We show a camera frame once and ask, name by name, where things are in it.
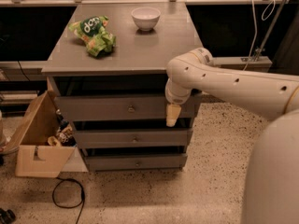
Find green chip bag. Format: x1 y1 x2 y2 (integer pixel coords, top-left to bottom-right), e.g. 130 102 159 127
68 16 116 57

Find items inside cardboard box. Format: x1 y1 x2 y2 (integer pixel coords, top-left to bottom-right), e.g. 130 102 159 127
47 109 77 147

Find metal stand pole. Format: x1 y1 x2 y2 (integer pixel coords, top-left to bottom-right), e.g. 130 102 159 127
248 0 289 62

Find grey middle drawer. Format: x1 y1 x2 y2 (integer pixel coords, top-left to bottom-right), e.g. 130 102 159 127
74 128 192 148

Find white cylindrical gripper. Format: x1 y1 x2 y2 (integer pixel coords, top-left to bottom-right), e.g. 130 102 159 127
165 79 192 127

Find white ceramic bowl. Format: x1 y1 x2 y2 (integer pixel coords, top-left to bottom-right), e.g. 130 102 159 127
131 7 161 31

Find cardboard box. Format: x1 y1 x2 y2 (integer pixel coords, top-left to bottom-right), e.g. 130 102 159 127
8 91 75 178

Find grey drawer cabinet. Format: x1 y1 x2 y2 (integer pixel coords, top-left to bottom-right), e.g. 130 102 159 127
43 3 201 161

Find grey top drawer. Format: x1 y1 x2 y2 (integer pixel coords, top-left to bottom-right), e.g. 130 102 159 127
55 92 203 122

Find black object on floor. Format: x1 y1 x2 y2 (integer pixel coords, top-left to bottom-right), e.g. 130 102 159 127
0 208 16 224

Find grey bottom drawer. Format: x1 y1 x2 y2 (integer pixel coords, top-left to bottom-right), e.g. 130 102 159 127
85 154 188 171

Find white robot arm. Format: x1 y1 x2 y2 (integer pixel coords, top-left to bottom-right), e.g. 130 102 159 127
165 48 299 224

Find grey drawer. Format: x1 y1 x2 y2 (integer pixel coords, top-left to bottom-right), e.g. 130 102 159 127
74 128 192 148
85 154 188 171
55 92 203 122

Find black floor cable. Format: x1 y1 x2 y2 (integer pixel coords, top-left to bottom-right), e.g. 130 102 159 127
51 177 87 224

